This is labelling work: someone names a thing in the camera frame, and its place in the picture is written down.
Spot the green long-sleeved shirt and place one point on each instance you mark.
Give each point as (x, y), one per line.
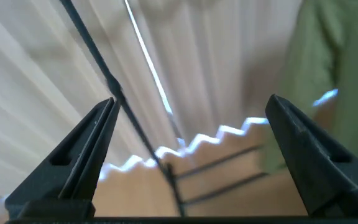
(353, 46)

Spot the beige curtain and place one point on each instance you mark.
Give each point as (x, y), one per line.
(213, 62)

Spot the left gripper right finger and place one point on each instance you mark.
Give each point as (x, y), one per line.
(328, 186)

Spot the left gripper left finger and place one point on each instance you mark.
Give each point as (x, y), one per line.
(36, 193)

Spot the black clothes rack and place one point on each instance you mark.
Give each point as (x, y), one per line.
(87, 40)

